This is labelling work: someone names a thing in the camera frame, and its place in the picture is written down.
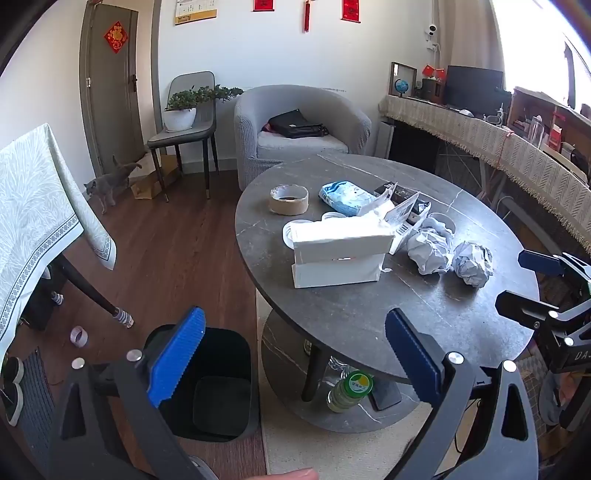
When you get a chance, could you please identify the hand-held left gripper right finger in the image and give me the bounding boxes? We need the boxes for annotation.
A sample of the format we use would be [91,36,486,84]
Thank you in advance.
[385,308,540,480]

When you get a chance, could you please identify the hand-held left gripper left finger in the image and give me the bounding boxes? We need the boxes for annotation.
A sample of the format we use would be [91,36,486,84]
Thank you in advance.
[48,306,207,480]

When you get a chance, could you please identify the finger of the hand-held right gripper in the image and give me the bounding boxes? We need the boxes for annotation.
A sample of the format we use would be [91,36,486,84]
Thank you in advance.
[518,250,591,296]
[495,290,591,330]

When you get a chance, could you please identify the black trash bin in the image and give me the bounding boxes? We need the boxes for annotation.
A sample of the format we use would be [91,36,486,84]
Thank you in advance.
[143,325,259,443]

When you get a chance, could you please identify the white red carton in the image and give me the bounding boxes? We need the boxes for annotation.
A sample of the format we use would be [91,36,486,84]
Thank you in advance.
[369,182,432,256]

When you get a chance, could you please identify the brown tape roll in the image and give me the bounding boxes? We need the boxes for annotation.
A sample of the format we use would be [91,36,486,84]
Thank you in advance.
[270,184,309,216]

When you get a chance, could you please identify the person's left hand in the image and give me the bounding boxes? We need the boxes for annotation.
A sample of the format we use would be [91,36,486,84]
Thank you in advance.
[269,467,320,480]

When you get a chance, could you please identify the black phone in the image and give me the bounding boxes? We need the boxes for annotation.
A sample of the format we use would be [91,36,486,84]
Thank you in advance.
[369,381,402,412]

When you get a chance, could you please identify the crumpled white paper ball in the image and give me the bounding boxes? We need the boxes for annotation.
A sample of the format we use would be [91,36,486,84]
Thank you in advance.
[406,228,455,276]
[452,241,495,288]

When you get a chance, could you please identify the green capped plastic bottle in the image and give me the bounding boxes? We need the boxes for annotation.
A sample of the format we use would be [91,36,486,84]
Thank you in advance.
[327,369,374,414]

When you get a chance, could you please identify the round grey marble table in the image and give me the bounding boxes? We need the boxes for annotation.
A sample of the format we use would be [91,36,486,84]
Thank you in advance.
[235,153,541,433]

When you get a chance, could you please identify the crumpled pale blue paper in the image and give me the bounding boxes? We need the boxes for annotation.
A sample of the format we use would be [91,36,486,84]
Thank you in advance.
[418,217,455,238]

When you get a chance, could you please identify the black plastic packet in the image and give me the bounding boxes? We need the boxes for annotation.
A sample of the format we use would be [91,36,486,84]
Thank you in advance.
[374,184,430,217]

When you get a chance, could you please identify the beige lace desk cloth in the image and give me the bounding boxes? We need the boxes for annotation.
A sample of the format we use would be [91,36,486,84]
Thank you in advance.
[379,95,591,254]

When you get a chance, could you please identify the white cardboard box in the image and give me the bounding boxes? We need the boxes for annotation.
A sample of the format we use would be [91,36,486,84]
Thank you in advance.
[292,217,400,265]

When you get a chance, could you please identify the wooden desk shelf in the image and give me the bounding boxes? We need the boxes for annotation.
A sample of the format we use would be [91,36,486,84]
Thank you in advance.
[505,87,591,172]

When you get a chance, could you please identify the dark floor mat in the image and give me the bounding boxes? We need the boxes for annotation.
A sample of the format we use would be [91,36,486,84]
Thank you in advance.
[16,346,61,462]

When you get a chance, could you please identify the black shoes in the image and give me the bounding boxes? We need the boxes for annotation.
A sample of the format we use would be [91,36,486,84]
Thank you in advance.
[0,355,25,428]

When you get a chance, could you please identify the white plastic lid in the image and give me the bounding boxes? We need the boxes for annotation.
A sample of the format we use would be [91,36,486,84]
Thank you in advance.
[283,219,324,248]

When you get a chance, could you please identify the blue white tissue packet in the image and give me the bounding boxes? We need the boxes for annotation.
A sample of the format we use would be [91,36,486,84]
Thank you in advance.
[318,181,379,217]

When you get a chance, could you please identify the flat cardboard box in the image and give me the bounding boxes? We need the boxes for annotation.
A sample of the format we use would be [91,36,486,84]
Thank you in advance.
[130,154,181,200]

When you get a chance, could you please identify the black monitor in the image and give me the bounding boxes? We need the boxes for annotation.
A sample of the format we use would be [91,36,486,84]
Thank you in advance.
[444,65,512,112]

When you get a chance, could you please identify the grey cat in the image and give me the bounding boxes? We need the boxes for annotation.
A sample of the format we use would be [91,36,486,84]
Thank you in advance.
[84,154,143,215]

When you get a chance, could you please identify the table with patterned cloth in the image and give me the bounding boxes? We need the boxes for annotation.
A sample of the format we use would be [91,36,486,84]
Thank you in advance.
[0,122,117,365]

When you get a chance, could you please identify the grey dining chair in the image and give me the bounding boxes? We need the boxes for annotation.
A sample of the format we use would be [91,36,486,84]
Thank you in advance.
[147,71,220,204]

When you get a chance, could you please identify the potted plant white pot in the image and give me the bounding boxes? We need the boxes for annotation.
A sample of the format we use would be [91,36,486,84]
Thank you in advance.
[164,84,244,133]

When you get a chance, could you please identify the grey armchair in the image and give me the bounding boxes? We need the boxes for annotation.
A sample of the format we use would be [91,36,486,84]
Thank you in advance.
[233,84,372,192]

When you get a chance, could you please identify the black handbag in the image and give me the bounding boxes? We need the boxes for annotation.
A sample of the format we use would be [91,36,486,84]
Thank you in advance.
[268,109,329,139]

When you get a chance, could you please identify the grey door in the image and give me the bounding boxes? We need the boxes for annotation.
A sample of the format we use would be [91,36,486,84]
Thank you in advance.
[79,2,148,178]

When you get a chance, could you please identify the red diamond door decoration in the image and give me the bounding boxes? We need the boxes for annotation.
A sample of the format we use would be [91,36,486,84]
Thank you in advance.
[104,21,127,55]

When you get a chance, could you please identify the wooden picture frame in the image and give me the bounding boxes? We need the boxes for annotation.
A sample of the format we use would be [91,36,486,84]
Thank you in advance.
[389,61,417,97]

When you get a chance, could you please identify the wall calendar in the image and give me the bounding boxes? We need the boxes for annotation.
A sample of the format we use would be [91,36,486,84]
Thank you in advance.
[174,0,218,26]

